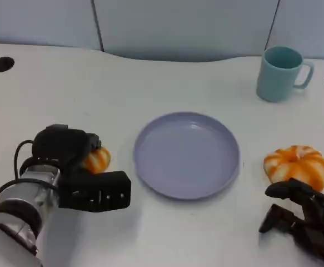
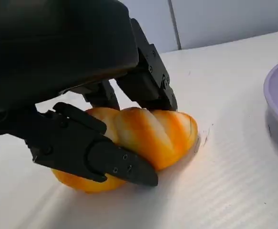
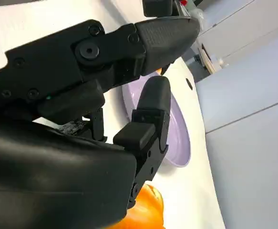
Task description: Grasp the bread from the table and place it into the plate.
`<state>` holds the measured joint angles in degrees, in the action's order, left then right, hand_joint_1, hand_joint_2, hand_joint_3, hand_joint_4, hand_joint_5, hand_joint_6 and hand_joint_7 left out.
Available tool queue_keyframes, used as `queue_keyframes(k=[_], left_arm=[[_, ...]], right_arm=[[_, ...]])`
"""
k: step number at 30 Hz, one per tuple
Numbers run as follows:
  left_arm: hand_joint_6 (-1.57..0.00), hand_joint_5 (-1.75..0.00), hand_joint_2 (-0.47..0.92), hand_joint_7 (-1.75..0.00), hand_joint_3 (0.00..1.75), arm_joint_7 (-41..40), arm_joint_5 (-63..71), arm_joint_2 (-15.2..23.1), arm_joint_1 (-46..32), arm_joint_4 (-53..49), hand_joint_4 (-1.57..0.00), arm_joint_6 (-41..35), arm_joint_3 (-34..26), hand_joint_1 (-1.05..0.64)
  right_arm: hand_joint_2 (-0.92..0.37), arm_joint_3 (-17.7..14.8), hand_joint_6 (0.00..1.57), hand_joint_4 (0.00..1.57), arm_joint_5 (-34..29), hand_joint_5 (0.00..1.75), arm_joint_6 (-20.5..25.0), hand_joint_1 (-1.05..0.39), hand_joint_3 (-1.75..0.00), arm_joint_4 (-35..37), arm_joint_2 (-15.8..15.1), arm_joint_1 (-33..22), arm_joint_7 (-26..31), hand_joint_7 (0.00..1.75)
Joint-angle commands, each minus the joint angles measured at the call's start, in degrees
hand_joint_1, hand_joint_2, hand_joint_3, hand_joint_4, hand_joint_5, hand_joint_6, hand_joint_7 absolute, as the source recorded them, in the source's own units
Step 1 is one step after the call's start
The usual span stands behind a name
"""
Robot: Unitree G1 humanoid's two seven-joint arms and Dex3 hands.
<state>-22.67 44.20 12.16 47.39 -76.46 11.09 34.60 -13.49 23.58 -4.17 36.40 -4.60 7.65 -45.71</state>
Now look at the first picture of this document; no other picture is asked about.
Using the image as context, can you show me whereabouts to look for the orange white toy bread roll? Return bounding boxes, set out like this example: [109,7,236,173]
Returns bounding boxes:
[82,146,112,174]
[263,144,324,192]

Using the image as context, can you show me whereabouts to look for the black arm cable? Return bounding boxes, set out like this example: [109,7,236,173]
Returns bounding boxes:
[0,140,59,217]

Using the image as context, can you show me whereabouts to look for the pale green mug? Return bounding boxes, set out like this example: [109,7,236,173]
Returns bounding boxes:
[256,46,315,103]

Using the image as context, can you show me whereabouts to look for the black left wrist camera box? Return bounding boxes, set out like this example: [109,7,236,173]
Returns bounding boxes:
[58,171,132,212]

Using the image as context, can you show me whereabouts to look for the grey partition panel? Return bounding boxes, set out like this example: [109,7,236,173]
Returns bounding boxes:
[266,0,324,60]
[0,0,102,51]
[92,0,280,63]

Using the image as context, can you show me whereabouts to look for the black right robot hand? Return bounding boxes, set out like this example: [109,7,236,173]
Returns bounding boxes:
[258,177,324,265]

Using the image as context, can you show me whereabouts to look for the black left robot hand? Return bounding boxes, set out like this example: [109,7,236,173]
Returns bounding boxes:
[31,124,101,174]

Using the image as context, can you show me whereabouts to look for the black round table grommet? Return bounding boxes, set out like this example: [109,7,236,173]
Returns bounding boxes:
[0,56,15,73]

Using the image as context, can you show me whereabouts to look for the lilac plate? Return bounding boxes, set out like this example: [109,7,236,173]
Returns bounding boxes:
[133,111,241,200]

